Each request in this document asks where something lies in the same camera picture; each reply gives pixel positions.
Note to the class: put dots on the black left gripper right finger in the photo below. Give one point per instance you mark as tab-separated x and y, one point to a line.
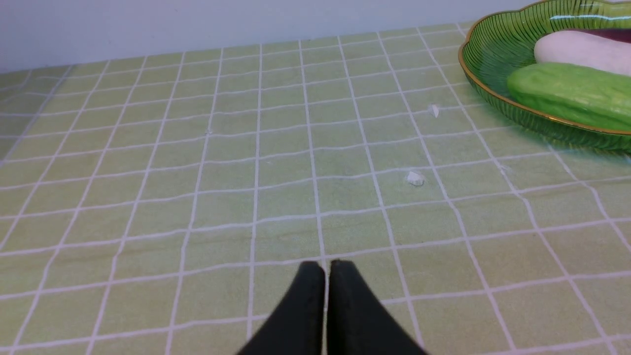
357	322

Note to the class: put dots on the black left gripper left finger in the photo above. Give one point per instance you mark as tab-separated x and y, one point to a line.
295	327

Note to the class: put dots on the white paper scrap far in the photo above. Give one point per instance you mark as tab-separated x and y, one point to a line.
434	110

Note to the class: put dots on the white radish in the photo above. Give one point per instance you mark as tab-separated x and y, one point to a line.
585	50

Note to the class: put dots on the green checkered tablecloth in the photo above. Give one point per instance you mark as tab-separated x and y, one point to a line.
161	205

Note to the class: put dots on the purple eggplant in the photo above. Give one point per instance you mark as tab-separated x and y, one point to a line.
616	34

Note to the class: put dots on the green glass plate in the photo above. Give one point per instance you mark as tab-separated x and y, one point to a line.
500	43

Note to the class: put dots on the white paper scrap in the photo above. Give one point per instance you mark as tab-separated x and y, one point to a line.
434	110
415	179

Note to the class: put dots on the white paper scrap near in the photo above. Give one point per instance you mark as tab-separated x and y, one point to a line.
415	179

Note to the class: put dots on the green cucumber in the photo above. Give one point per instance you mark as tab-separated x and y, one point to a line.
581	95

